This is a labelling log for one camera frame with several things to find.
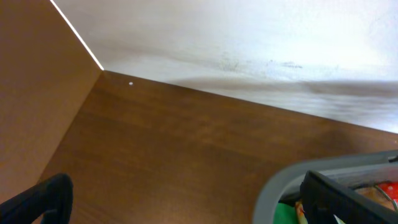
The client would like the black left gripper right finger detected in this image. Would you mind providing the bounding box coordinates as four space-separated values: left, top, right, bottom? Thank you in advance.
300 170 397 224

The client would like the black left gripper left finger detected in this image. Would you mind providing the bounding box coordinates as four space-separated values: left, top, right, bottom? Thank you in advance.
1 173 73 224

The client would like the green lid Knorr jar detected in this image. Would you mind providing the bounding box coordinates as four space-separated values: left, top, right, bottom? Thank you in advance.
272 182 398 224

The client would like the grey plastic lattice basket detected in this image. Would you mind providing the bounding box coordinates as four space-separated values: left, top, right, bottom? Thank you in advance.
252 150 397 224

